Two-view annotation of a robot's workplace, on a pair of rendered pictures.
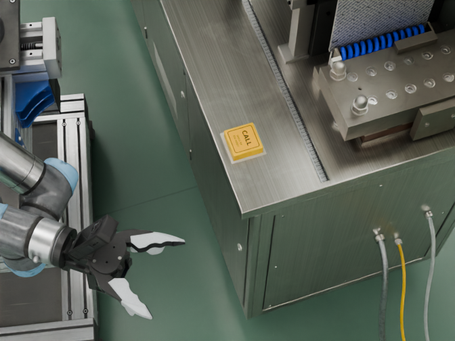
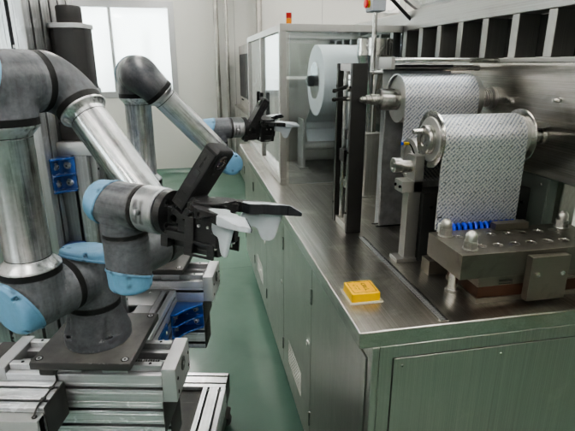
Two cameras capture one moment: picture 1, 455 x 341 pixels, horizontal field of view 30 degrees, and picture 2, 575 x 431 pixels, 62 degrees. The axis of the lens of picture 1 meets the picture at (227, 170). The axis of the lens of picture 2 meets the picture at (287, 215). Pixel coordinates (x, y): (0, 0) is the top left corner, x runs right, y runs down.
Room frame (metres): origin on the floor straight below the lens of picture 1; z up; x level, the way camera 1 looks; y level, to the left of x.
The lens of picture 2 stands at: (-0.13, 0.00, 1.44)
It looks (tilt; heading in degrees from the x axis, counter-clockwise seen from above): 18 degrees down; 8
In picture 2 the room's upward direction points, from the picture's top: straight up
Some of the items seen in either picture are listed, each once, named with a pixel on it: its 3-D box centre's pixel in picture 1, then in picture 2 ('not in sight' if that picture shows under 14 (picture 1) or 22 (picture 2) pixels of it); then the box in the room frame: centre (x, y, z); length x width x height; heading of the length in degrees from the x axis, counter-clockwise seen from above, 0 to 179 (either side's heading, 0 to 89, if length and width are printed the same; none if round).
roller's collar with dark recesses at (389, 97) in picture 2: not in sight; (388, 99); (1.38, -0.10, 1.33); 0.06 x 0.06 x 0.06; 19
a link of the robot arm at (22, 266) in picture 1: (26, 242); (134, 256); (0.59, 0.37, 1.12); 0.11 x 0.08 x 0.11; 161
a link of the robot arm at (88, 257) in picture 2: not in sight; (87, 273); (0.78, 0.58, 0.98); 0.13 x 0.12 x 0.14; 161
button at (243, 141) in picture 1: (243, 141); (361, 291); (0.92, -0.03, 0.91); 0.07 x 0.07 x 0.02; 19
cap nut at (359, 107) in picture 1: (360, 103); (471, 239); (0.94, -0.28, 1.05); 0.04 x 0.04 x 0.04
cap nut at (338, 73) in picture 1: (338, 68); (446, 227); (1.03, -0.24, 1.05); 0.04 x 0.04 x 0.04
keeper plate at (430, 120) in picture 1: (437, 119); (546, 276); (0.95, -0.46, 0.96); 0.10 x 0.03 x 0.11; 109
